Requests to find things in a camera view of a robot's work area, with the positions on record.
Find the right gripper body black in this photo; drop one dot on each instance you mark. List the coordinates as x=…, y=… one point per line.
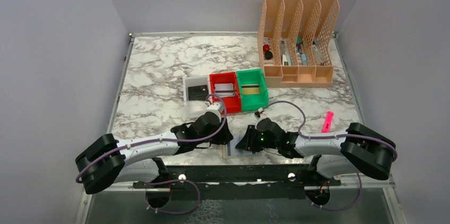
x=251, y=140

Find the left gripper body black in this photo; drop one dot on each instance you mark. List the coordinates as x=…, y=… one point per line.
x=221, y=135

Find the red plastic bin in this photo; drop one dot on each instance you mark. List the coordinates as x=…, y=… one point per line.
x=233, y=104

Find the green plastic bin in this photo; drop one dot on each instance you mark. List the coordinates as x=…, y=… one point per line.
x=253, y=102

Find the silver credit card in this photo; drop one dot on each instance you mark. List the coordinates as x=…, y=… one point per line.
x=224, y=89

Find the white plastic bin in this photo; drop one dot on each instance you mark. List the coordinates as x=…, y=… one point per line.
x=194, y=109

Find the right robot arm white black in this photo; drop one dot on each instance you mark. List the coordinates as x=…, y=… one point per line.
x=358, y=149

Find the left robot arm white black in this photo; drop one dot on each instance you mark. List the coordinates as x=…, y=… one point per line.
x=101, y=164

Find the black credit card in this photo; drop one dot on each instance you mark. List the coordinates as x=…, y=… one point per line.
x=197, y=93

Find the gold credit card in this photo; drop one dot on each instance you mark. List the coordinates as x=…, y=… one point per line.
x=250, y=89

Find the pink highlighter marker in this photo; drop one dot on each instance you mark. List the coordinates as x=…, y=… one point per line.
x=327, y=122

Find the red black item in organizer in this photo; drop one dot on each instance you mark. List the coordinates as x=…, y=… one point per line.
x=268, y=55

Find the stationery items in organizer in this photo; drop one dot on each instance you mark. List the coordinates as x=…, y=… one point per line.
x=318, y=55

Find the orange mesh file organizer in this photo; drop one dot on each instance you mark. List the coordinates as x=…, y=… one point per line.
x=293, y=39

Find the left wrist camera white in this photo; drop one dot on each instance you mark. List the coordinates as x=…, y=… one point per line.
x=216, y=108

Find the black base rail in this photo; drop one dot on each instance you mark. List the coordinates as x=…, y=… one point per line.
x=234, y=182

